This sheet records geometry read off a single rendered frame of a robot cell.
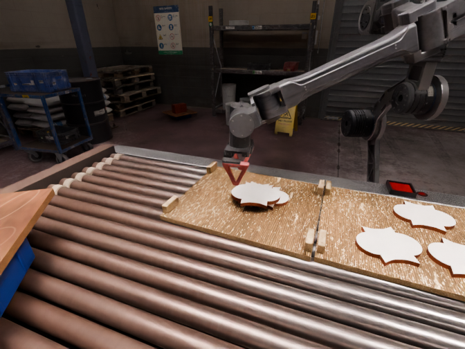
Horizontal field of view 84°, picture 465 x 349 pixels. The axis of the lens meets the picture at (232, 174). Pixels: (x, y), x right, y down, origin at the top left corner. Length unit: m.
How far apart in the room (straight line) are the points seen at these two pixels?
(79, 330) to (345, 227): 0.62
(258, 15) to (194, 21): 1.33
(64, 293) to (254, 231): 0.43
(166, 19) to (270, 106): 5.81
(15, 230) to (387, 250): 0.78
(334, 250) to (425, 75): 0.97
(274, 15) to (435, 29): 4.82
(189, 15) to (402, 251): 5.80
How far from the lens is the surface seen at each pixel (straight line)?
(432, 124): 5.71
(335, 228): 0.73
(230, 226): 0.69
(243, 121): 0.58
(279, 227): 0.70
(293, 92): 0.65
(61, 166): 1.16
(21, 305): 0.69
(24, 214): 0.71
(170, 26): 6.33
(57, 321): 0.62
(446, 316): 0.67
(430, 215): 0.89
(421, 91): 1.44
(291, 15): 5.44
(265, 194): 0.76
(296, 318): 0.55
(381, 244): 0.71
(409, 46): 0.74
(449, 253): 0.77
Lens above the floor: 1.37
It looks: 27 degrees down
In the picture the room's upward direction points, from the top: straight up
